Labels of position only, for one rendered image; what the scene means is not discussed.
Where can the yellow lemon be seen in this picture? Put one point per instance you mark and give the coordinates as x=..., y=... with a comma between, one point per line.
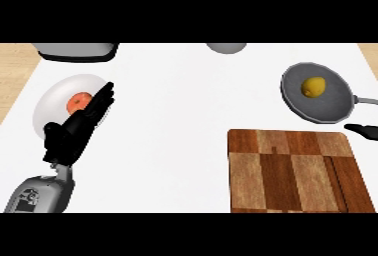
x=313, y=86

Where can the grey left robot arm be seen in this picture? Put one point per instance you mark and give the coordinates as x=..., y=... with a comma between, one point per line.
x=41, y=195

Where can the grey round object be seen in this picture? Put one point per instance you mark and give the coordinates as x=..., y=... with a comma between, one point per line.
x=226, y=47

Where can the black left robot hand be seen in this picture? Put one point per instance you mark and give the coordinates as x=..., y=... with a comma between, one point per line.
x=71, y=136

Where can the white plate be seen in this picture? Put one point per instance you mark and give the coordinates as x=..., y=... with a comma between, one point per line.
x=59, y=96

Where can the grey frying pan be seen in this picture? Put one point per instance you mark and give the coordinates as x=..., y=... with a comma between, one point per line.
x=317, y=96

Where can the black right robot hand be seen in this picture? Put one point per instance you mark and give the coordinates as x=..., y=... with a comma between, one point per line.
x=364, y=130

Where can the grey appliance with black base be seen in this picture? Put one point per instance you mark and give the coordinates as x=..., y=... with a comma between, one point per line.
x=75, y=51

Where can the wooden cutting board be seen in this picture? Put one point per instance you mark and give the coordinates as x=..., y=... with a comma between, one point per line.
x=292, y=173

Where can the orange fruit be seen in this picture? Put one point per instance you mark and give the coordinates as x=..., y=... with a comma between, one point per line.
x=76, y=103

